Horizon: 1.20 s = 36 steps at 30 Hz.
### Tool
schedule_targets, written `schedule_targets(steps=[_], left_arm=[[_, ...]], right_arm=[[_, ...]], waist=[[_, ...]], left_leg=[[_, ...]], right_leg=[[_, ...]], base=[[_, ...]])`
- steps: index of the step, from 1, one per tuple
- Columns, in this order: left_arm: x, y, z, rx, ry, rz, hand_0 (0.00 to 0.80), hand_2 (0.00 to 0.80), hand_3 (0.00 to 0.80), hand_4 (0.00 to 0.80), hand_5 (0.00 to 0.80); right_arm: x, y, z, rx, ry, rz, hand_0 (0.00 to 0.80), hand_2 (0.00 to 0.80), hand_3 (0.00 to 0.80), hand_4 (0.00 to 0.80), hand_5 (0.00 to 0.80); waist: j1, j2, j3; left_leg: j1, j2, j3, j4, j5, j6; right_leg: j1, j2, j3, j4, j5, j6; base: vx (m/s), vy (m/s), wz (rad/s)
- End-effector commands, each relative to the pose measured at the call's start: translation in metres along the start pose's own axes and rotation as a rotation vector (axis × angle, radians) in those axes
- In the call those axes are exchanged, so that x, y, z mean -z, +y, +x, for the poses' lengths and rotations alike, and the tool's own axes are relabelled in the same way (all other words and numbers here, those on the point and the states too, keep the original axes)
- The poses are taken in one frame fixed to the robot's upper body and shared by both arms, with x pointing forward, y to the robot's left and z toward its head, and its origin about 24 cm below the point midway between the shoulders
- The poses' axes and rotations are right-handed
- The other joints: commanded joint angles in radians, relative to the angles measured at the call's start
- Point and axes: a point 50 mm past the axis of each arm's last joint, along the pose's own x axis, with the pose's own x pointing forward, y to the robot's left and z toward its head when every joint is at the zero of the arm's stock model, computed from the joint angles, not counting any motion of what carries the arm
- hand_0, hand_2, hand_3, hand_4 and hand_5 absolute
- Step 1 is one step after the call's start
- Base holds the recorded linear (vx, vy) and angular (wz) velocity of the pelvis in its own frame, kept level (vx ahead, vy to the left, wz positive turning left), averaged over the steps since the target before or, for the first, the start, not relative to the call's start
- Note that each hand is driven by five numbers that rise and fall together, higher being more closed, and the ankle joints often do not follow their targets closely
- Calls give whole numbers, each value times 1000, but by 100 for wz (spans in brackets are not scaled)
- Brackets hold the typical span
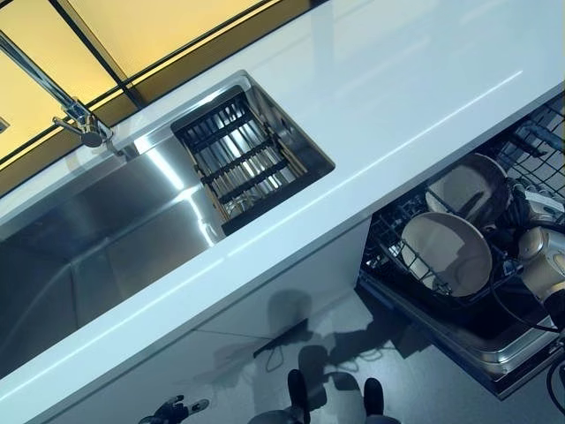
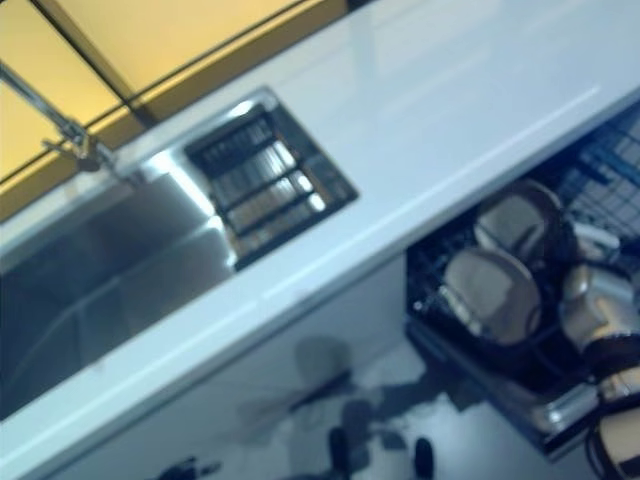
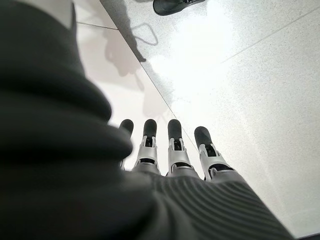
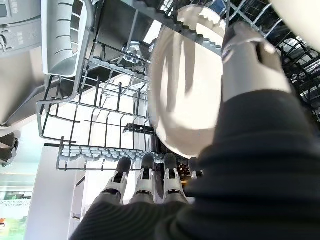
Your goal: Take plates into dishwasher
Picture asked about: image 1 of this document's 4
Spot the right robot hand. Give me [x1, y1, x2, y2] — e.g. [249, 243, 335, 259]
[507, 183, 565, 236]

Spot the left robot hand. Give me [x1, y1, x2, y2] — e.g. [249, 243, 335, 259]
[140, 395, 211, 424]

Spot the small cream plate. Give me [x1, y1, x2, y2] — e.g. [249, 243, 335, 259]
[425, 153, 511, 227]

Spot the large cream plate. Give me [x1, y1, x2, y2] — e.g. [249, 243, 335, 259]
[400, 211, 493, 299]

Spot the open dishwasher door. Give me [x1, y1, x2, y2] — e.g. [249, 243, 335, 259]
[356, 269, 562, 401]

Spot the wide white cabinet door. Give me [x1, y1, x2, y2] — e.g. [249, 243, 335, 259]
[0, 329, 248, 424]

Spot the narrow white cabinet door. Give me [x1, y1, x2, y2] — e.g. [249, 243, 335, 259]
[193, 218, 373, 350]

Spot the stainless steel sink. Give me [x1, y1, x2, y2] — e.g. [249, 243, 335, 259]
[0, 69, 335, 354]

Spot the black sink drying rack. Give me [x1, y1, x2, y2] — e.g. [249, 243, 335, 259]
[170, 86, 309, 236]

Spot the steel sink drain strainer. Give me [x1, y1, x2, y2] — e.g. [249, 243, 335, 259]
[222, 193, 258, 218]

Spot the chrome kitchen faucet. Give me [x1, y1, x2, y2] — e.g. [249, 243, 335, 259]
[0, 33, 139, 161]

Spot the wire dishwasher rack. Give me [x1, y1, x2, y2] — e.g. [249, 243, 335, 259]
[359, 95, 565, 310]

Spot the thin floor cable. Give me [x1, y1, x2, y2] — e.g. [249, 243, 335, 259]
[253, 338, 284, 373]

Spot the dark brown window frame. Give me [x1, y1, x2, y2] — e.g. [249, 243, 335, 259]
[0, 0, 319, 198]

